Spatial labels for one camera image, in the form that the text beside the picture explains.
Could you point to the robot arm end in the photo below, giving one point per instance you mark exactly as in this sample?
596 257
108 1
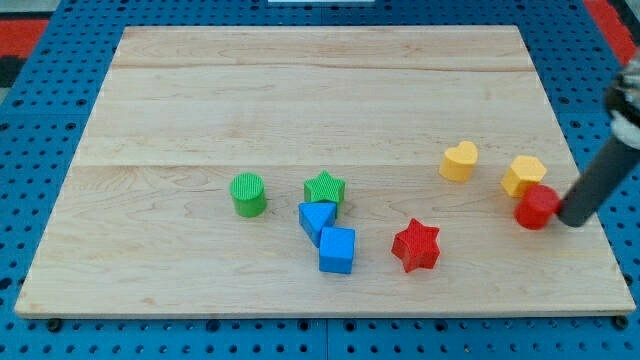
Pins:
622 103

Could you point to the green star block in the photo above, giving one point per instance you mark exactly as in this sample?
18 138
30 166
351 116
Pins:
325 188

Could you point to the blue cube block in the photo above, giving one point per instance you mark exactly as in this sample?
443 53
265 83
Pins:
337 250

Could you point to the red star block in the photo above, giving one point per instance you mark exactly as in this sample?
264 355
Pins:
417 246

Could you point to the blue triangle block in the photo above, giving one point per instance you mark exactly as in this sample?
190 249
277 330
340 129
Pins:
314 217

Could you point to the green cylinder block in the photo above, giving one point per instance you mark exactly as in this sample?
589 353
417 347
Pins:
248 194

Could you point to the wooden board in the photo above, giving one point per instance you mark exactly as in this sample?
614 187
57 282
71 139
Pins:
145 227

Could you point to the yellow heart block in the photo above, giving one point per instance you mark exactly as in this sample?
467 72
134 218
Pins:
459 162

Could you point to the yellow hexagon block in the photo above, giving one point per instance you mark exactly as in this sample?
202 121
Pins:
522 173

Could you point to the red cylinder block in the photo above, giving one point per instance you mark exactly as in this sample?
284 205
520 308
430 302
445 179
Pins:
537 206

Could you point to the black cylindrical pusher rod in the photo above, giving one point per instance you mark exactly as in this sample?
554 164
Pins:
610 166

